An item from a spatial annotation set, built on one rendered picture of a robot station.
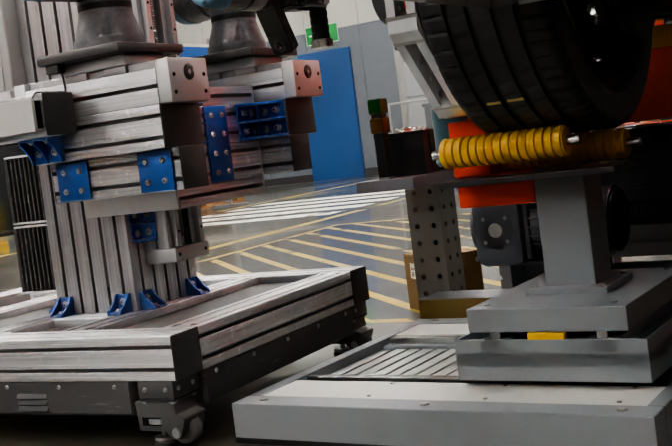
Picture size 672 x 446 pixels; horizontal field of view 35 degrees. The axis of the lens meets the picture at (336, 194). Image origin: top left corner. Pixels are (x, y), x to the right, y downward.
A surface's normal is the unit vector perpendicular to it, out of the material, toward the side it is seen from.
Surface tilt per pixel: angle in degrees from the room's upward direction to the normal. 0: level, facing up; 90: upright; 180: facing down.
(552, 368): 90
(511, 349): 90
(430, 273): 90
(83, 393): 90
